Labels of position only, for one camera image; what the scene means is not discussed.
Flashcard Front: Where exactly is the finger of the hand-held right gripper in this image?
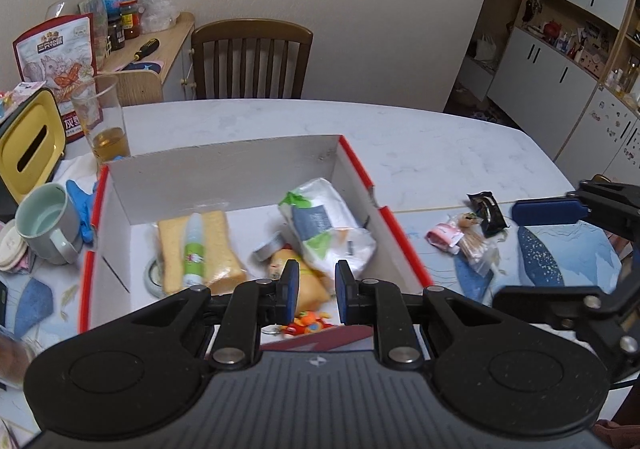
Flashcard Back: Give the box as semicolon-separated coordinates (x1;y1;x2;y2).
512;180;640;242
492;259;640;380

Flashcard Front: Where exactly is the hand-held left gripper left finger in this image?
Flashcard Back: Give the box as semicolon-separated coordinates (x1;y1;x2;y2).
125;259;301;371

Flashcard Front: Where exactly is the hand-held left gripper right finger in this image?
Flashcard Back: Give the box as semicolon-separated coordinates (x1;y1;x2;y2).
335;259;511;371

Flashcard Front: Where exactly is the yellow snack packet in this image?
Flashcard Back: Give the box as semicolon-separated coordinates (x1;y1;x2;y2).
267;249;334;311

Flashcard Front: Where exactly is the red toy keychain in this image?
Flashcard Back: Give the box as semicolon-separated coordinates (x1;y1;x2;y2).
272;309;333;337

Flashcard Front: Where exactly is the white grey jar lid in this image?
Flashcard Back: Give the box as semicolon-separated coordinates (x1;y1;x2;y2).
252;235;287;264

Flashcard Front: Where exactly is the dark snack packet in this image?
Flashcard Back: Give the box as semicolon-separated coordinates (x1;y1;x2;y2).
467;191;510;237

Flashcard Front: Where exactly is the white tissue pack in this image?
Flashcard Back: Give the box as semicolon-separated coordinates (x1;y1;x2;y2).
277;177;377;280

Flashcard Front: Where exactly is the white green glue stick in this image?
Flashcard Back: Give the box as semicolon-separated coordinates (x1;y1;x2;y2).
183;213;208;289

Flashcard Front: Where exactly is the red cardboard box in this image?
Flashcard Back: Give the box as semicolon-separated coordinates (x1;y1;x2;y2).
79;134;435;355

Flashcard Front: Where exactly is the correction tape dispenser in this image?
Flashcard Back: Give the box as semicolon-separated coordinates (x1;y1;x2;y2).
144;256;167;299

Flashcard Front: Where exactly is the clear snack packet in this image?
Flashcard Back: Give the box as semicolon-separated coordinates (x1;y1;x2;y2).
450;211;502;275

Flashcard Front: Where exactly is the pink snack packet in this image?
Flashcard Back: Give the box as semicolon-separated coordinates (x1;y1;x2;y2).
426;223;466;256

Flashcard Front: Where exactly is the reddish brown cloth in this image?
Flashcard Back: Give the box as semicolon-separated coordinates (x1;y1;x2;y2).
594;419;640;449

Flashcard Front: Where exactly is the white paper bag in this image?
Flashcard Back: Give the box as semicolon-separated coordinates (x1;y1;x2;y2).
472;34;499;62

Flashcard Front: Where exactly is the blue glove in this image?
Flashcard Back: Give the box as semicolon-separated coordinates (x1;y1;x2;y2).
65;179;101;245

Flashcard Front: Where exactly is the dark wooden chair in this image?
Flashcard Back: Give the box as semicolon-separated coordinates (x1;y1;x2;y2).
191;19;314;100

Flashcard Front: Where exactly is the drinking glass with tea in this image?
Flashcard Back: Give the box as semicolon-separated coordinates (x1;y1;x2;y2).
70;75;132;164

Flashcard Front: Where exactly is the pale green mug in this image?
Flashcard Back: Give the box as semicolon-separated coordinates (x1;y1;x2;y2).
15;183;83;266

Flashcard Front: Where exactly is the light wooden chair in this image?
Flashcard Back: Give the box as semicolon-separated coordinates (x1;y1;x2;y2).
100;71;164;108

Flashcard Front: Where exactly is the blue pink mat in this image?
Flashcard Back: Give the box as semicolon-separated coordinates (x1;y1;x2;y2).
126;59;164;76

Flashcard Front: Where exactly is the wooden side cabinet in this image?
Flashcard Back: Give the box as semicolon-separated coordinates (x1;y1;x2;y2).
97;11;196;104

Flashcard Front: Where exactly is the black yellow screwdriver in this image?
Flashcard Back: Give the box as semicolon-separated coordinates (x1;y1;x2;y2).
132;38;161;62

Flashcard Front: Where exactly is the white round lid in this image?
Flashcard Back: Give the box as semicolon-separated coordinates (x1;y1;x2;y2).
0;221;27;273

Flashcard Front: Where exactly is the yellow tissue box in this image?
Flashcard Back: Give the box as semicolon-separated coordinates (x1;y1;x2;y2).
0;88;68;210

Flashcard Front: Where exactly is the crumpled clear plastic bag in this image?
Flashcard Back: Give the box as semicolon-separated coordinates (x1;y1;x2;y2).
140;0;181;32

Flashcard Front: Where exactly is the dark jar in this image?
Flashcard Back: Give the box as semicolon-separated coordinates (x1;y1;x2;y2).
106;15;126;51

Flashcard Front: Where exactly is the red label jar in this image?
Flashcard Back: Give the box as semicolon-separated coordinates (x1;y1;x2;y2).
119;0;142;40

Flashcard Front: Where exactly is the printed pet food bag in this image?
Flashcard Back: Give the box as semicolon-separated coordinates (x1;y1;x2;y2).
12;13;104;144

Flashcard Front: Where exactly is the small colourful packet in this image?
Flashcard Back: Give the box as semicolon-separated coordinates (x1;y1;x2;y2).
0;81;44;120

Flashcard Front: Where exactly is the white cabinet with black handles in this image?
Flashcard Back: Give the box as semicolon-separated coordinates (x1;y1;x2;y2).
487;0;640;164

